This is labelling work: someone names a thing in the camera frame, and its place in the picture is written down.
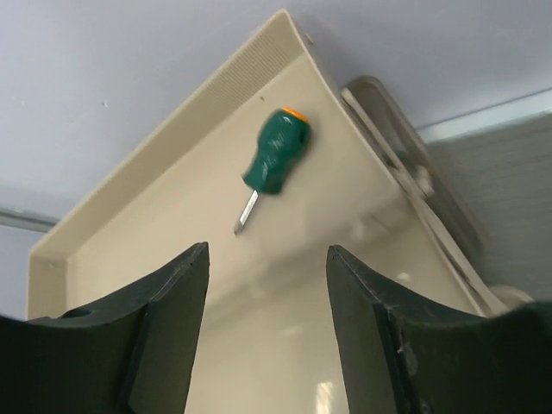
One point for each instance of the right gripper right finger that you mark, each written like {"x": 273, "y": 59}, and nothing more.
{"x": 404, "y": 353}

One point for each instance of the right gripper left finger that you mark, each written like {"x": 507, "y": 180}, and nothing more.
{"x": 131, "y": 351}

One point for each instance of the brown translucent toolbox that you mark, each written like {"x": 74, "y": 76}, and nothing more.
{"x": 267, "y": 342}

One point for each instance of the green handled screwdriver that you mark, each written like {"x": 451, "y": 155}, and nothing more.
{"x": 281, "y": 143}

